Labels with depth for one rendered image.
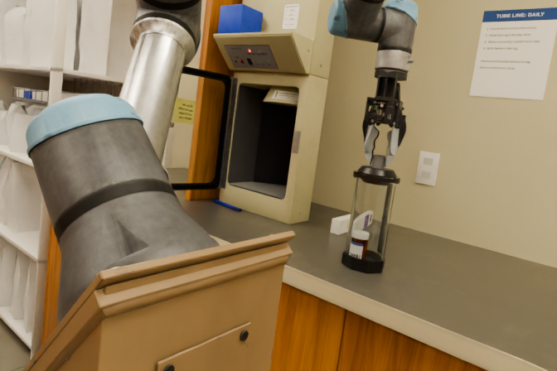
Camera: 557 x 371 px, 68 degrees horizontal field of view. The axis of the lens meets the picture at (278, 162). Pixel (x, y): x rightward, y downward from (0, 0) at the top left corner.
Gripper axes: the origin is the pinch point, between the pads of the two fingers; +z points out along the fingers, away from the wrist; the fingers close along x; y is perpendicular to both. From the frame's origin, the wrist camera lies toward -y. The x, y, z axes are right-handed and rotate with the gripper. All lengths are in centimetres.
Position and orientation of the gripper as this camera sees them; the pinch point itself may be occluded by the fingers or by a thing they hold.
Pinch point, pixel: (379, 160)
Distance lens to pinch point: 99.0
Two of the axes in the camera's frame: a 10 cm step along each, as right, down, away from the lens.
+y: -3.9, 0.5, -9.2
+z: -1.3, 9.9, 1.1
